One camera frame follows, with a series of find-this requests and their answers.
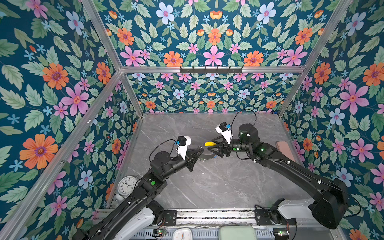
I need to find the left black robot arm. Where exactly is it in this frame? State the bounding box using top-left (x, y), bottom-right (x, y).
top-left (72, 148), bottom-right (204, 240)

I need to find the white round alarm clock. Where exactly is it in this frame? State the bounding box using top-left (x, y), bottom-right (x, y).
top-left (117, 176), bottom-right (138, 197)

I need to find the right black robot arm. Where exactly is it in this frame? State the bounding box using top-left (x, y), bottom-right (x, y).
top-left (208, 122), bottom-right (349, 230)

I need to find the pink eraser case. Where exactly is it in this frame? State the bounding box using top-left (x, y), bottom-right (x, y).
top-left (276, 141), bottom-right (296, 162)

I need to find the white clock at front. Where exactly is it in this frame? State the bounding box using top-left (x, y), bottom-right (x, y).
top-left (172, 228), bottom-right (193, 240)

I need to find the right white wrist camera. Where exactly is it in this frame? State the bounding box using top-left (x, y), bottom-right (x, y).
top-left (216, 122), bottom-right (233, 144)

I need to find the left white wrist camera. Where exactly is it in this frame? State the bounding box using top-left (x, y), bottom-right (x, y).
top-left (177, 136), bottom-right (192, 160)

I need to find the black hook rail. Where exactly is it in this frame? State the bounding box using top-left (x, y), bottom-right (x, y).
top-left (179, 66), bottom-right (243, 75)

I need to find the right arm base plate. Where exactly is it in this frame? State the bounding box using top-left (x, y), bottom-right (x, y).
top-left (254, 208), bottom-right (296, 226)

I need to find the aluminium front rail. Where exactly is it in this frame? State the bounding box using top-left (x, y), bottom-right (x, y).
top-left (92, 207), bottom-right (340, 229)

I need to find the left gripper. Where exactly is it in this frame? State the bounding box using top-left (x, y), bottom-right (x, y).
top-left (161, 146), bottom-right (206, 181)

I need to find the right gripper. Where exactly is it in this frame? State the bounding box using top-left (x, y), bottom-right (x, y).
top-left (207, 134), bottom-right (252, 159)

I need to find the pale green box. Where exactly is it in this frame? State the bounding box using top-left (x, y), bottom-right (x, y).
top-left (219, 226), bottom-right (257, 240)

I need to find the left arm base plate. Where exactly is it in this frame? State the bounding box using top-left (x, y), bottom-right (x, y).
top-left (154, 210), bottom-right (178, 227)

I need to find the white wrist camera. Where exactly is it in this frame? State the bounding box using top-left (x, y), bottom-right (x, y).
top-left (216, 122), bottom-right (233, 144)
top-left (177, 136), bottom-right (192, 160)

